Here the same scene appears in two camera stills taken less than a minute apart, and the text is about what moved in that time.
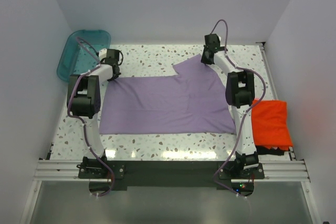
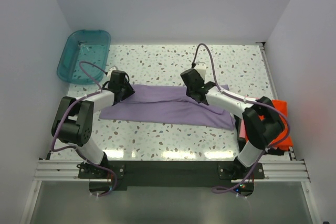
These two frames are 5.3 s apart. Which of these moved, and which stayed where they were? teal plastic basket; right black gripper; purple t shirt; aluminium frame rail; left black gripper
Moved: left black gripper; purple t shirt; right black gripper
Stayed: aluminium frame rail; teal plastic basket
